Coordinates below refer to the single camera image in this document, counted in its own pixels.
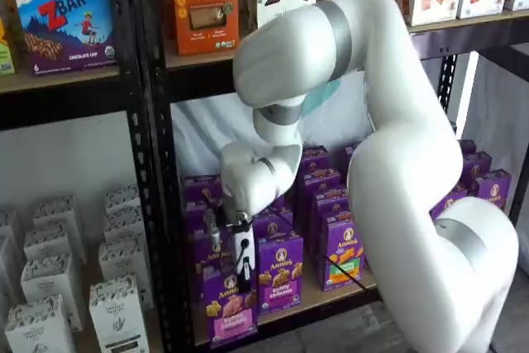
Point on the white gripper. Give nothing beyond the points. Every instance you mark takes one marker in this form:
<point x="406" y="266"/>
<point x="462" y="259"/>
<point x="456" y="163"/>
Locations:
<point x="244" y="243"/>

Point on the purple box pink patch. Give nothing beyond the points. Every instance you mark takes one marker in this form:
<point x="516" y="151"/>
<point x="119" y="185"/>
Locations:
<point x="202" y="216"/>
<point x="206" y="251"/>
<point x="229" y="311"/>
<point x="202" y="188"/>

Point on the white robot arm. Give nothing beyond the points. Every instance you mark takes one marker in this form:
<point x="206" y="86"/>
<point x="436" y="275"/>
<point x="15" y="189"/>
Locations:
<point x="396" y="163"/>

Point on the purple box green patch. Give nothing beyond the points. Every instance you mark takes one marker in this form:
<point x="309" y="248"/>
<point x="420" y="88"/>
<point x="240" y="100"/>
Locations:
<point x="324" y="181"/>
<point x="343" y="254"/>
<point x="315" y="158"/>
<point x="330" y="204"/>

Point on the white tea box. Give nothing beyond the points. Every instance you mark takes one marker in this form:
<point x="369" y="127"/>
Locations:
<point x="117" y="316"/>
<point x="124" y="258"/>
<point x="58" y="208"/>
<point x="124" y="225"/>
<point x="51" y="237"/>
<point x="122" y="198"/>
<point x="49" y="276"/>
<point x="8" y="254"/>
<point x="39" y="326"/>

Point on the purple box brown patch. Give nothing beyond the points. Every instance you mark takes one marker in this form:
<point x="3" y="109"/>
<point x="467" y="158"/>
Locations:
<point x="448" y="204"/>

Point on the purple Annie's box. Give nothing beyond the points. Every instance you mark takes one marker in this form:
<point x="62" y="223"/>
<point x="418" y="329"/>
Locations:
<point x="494" y="189"/>
<point x="475" y="165"/>
<point x="467" y="147"/>

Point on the orange cracker box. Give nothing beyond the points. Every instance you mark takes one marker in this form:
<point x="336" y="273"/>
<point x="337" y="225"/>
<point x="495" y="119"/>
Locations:
<point x="204" y="6"/>

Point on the Zbar chocolate chip box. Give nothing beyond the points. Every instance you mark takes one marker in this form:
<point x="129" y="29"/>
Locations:
<point x="66" y="26"/>

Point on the green snack box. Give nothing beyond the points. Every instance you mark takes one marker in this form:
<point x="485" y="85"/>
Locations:
<point x="6" y="57"/>

